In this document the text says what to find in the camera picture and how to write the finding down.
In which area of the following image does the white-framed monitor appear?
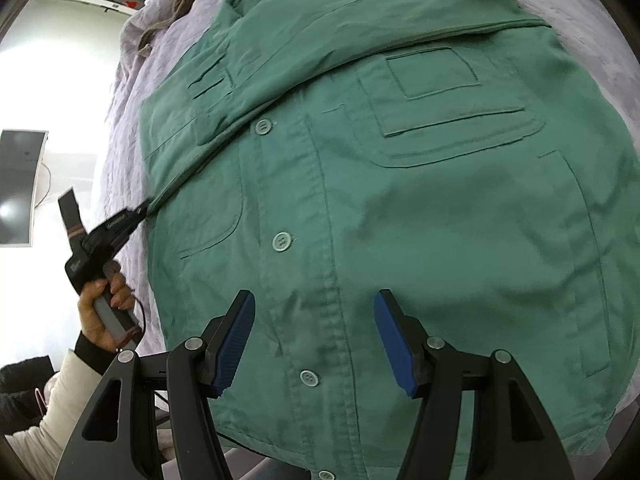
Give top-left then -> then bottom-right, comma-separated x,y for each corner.
0,130 -> 49,249

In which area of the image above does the person's left forearm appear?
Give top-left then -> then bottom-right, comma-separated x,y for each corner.
0,330 -> 122,466

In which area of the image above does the person's left hand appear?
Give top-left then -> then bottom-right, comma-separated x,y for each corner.
77,260 -> 137,352

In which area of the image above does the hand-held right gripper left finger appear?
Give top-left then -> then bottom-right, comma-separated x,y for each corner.
52,289 -> 258,480

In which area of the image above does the lavender quilted blanket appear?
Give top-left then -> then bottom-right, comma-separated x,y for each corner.
92,0 -> 640,480

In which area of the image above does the dark fuzzy cloth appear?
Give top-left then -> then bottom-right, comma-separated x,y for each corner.
0,355 -> 57,433

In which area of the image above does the brown cloth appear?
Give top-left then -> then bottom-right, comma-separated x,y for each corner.
137,0 -> 201,57

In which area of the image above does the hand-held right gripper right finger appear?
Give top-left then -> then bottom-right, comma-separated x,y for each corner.
372,288 -> 574,480

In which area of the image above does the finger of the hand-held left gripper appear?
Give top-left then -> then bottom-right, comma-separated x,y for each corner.
117,200 -> 152,228

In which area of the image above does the green work jacket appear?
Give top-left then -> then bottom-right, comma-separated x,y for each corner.
137,0 -> 640,480

